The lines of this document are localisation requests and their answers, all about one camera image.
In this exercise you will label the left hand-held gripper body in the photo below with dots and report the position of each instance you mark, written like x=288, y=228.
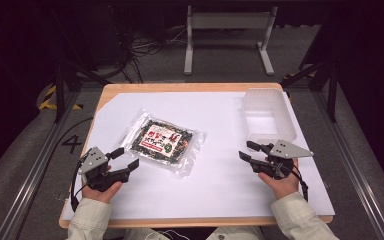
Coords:
x=95, y=168

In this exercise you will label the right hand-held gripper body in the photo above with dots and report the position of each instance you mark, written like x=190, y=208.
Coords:
x=280, y=160

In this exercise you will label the clear plastic container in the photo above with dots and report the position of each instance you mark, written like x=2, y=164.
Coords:
x=267, y=116

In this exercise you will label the clear packet of dried seaweed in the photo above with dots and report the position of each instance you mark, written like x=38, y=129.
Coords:
x=162, y=141

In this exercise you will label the person's right hand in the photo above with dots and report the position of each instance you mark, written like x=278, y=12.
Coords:
x=281, y=185

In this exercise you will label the person's left hand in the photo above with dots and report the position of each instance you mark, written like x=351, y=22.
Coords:
x=100, y=193

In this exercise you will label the white paper sheet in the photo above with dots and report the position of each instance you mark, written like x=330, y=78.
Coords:
x=196, y=186

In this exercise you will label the yellow black hazard tape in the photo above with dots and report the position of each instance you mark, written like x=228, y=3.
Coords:
x=51, y=98

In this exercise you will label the black metal stand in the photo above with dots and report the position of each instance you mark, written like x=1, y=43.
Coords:
x=66, y=83
x=326, y=80

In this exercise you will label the wooden table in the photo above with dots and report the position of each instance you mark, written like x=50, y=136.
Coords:
x=180, y=87

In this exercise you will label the white metal stand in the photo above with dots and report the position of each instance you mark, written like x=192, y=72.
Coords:
x=228, y=36

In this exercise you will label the aluminium rail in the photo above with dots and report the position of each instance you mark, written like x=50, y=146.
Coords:
x=353, y=170
x=33, y=173

